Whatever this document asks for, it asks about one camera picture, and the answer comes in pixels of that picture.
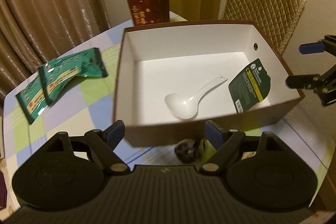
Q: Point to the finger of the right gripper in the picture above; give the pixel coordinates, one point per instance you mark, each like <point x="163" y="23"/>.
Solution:
<point x="304" y="82"/>
<point x="310" y="48"/>

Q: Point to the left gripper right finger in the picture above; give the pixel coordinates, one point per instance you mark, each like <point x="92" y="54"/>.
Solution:
<point x="215" y="134"/>

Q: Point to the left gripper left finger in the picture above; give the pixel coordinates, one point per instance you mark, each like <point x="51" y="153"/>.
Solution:
<point x="114" y="134"/>

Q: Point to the brown fuzzy scrunchie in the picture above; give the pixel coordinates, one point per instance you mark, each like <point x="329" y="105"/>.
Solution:
<point x="189" y="150"/>

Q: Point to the white plastic rice spoon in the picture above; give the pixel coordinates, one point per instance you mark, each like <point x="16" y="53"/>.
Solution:
<point x="185" y="107"/>

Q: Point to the dark green product card package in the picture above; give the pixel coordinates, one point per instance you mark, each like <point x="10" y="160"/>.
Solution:
<point x="250" y="86"/>

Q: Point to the plaid tablecloth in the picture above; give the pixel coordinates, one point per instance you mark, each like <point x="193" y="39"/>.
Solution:
<point x="84" y="107"/>

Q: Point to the green snack bag upper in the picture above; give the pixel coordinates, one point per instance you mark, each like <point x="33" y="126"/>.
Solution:
<point x="57" y="73"/>

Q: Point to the green snack bag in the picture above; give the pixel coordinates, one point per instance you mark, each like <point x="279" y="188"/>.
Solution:
<point x="57" y="73"/>
<point x="32" y="100"/>

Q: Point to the large brown cardboard box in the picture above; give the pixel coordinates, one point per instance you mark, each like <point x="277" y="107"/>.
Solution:
<point x="181" y="57"/>

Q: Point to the green snack bag lower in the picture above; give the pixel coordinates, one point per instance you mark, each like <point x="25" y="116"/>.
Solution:
<point x="32" y="100"/>

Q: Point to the dark red gift box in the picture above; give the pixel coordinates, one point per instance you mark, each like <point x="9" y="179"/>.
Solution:
<point x="144" y="12"/>

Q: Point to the beige satin curtain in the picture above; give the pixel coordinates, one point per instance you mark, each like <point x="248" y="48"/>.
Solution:
<point x="36" y="31"/>

